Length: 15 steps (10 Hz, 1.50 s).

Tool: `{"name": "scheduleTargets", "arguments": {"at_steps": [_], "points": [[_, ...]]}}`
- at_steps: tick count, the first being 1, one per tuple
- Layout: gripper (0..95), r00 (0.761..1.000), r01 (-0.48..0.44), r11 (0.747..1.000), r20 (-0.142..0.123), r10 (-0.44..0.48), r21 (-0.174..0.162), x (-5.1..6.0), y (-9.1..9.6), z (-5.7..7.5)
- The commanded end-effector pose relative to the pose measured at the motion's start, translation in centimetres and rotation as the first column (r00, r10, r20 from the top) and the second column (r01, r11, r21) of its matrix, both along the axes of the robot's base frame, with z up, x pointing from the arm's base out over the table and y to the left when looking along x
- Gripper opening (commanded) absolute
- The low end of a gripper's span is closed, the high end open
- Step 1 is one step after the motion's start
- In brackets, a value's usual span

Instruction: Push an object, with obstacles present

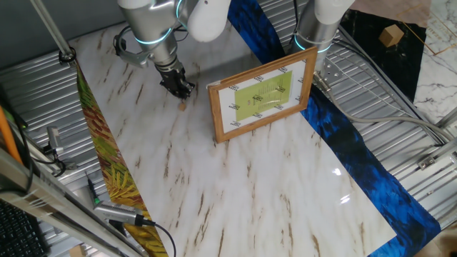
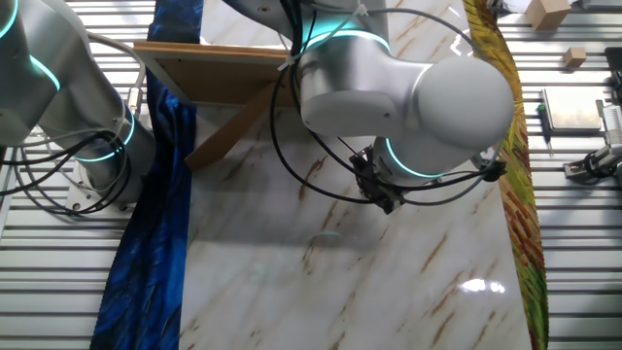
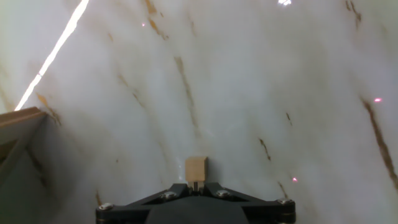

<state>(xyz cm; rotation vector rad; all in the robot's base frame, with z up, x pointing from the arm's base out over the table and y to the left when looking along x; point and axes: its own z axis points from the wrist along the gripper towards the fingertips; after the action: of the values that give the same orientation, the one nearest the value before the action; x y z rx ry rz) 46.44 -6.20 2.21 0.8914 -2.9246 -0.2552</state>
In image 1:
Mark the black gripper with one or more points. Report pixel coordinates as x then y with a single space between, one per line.
171 73

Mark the small wooden cube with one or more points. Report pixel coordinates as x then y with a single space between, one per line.
182 106

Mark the large wooden cube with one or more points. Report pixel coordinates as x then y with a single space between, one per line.
391 35

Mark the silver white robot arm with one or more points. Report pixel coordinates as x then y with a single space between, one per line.
150 21

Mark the yellow green painted mat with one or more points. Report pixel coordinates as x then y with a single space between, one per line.
107 150

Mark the white marble pattern sheet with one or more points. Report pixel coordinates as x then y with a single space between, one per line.
250 185

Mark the thin aluminium pole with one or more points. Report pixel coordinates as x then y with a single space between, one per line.
50 25

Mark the orange pole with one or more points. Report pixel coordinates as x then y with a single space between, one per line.
7 135

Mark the cardboard box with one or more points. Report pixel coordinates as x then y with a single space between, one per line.
76 251

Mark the black marble pattern sheet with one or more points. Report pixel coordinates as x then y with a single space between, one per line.
375 64

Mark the blue painted mat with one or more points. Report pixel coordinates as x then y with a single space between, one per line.
375 178

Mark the black keyboard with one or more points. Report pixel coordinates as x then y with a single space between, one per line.
18 232

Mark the white gold lined sheet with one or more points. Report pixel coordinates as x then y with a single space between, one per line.
439 82

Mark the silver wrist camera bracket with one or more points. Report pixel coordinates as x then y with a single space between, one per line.
132 57

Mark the wooden picture frame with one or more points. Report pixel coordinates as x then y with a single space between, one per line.
264 96

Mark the silver ribbed camera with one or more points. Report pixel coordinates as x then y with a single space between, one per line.
118 212

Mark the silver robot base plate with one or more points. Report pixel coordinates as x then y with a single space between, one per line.
330 69

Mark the aluminium frame bar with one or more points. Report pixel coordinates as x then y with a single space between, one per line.
53 203

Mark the aluminium profile rail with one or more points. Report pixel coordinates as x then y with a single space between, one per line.
446 119
439 155

